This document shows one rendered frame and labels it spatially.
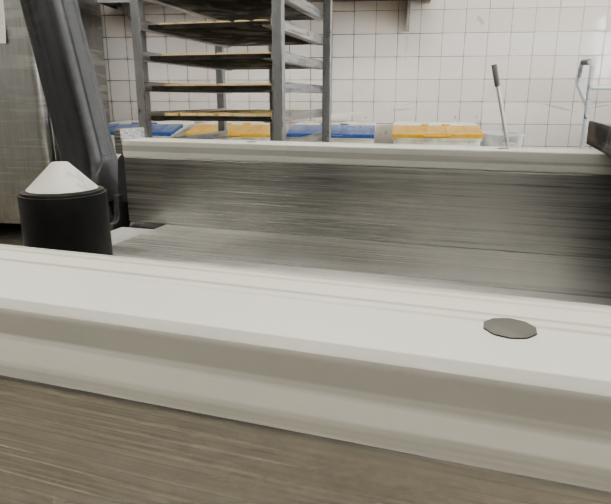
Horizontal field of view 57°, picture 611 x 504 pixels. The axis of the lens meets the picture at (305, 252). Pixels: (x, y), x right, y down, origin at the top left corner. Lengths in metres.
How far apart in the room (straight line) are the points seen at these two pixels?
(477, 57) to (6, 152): 3.12
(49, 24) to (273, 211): 0.44
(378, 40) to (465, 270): 3.91
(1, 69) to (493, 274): 3.74
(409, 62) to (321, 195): 3.83
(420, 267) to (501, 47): 3.98
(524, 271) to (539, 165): 0.07
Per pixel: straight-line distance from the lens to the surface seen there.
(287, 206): 0.38
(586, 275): 0.33
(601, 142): 0.37
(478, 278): 0.30
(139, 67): 1.91
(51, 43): 0.75
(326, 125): 2.31
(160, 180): 0.42
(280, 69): 1.72
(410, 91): 4.19
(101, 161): 0.72
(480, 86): 4.24
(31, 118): 3.86
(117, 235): 0.41
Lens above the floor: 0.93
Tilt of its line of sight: 15 degrees down
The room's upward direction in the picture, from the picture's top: straight up
